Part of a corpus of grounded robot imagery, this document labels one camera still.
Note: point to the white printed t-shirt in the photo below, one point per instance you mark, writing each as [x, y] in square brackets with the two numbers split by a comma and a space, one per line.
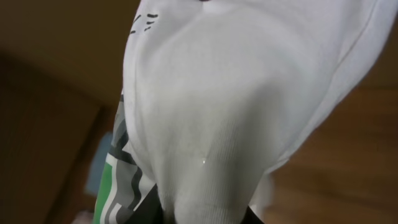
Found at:
[218, 94]

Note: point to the clear plastic storage bin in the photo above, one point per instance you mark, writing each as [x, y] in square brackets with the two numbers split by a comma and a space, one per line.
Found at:
[61, 76]

